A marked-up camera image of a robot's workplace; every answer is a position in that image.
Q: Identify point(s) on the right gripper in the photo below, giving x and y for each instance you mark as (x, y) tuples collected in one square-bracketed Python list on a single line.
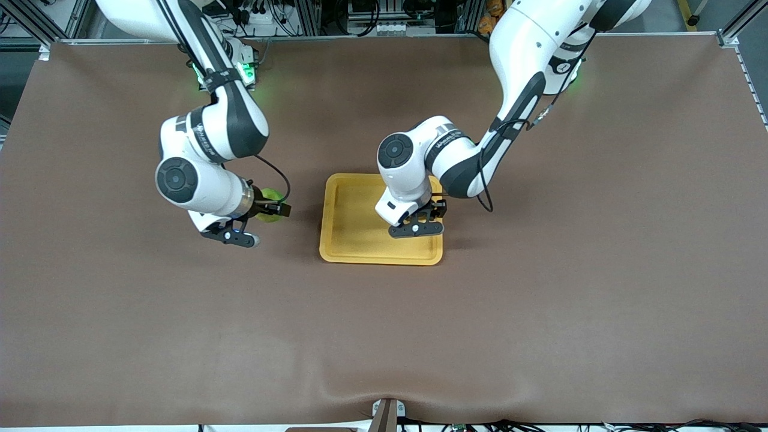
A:
[(262, 207)]

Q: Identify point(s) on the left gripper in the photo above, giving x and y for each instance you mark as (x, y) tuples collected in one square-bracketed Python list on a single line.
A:
[(436, 209)]

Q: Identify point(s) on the green apple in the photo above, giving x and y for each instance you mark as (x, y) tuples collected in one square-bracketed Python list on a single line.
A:
[(271, 195)]

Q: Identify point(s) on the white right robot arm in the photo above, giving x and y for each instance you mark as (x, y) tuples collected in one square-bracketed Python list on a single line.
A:
[(198, 180)]

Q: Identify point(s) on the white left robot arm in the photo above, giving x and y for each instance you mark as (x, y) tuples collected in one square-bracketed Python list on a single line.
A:
[(420, 156)]

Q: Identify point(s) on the yellow plastic tray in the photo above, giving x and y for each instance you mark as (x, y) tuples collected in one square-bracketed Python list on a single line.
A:
[(354, 240)]

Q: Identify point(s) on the brown table mat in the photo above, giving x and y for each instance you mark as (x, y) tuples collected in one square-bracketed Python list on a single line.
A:
[(384, 336)]

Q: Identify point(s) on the white power strip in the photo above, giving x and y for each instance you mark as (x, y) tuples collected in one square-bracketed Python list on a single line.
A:
[(264, 27)]

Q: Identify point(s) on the white connector block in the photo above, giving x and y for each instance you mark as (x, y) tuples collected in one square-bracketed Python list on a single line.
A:
[(390, 28)]

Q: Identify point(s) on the orange snack packet pile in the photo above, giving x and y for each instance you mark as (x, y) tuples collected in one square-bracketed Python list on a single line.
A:
[(487, 24)]

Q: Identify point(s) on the aluminium table edge rail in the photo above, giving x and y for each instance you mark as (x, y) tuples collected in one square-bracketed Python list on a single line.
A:
[(360, 38)]

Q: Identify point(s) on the aluminium frame post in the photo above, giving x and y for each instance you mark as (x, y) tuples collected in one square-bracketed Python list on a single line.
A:
[(308, 18), (471, 17)]

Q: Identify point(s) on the metal clamp bracket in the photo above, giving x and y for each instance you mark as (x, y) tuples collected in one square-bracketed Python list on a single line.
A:
[(387, 417)]

